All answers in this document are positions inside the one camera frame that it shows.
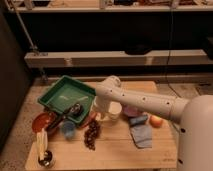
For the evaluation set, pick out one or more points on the red bowl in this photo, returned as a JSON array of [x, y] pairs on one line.
[[42, 121]]

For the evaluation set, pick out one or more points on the white paper cup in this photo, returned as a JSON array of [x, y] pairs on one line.
[[115, 110]]

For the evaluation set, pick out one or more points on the green plastic tray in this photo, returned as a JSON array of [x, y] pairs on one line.
[[64, 93]]

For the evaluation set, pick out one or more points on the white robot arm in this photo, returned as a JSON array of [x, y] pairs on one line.
[[194, 116]]

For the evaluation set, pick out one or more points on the grey blue cloth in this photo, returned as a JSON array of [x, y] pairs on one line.
[[142, 136]]

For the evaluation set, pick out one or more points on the diagonal metal pole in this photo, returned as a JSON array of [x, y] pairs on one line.
[[32, 45]]

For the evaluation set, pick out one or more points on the purple bowl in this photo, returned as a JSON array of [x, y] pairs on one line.
[[131, 111]]

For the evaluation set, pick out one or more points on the bunch of dark grapes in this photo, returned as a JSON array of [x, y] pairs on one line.
[[92, 134]]

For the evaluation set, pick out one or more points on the grey metal shelf rail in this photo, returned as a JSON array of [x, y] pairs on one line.
[[116, 58]]

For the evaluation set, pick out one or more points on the orange fruit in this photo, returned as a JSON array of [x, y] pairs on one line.
[[155, 121]]

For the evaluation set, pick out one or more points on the black ladle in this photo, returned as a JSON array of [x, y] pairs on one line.
[[74, 111]]

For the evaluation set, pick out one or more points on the blue plastic cup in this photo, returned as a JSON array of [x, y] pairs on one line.
[[68, 129]]

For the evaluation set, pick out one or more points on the small metal bowl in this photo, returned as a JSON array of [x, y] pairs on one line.
[[47, 161]]

